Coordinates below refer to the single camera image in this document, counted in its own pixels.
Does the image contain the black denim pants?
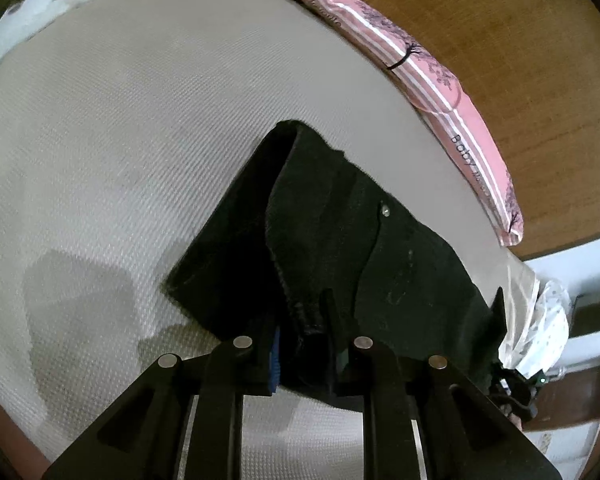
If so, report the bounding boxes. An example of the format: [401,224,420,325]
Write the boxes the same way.
[163,120,506,404]

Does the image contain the beige textured bed mat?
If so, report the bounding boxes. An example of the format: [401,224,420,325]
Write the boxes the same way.
[0,0,534,462]

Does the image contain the wooden headboard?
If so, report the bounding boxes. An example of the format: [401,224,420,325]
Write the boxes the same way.
[363,0,600,258]

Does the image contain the pink striped pillow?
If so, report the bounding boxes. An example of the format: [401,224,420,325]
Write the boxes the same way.
[297,0,524,247]

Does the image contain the white patterned blanket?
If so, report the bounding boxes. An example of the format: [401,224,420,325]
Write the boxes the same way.
[498,280,571,379]

